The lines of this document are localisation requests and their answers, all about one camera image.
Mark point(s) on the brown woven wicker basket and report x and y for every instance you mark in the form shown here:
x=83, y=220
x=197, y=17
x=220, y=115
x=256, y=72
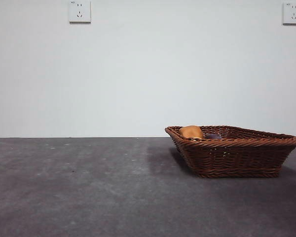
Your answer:
x=236, y=158

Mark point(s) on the white wall socket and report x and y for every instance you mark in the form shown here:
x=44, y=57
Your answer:
x=80, y=12
x=292, y=13

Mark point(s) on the brown potato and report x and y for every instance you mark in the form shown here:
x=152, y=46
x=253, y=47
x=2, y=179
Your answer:
x=192, y=131

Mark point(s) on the purple eggplant with green stem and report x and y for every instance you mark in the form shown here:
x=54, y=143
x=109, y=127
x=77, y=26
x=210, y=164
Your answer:
x=214, y=136

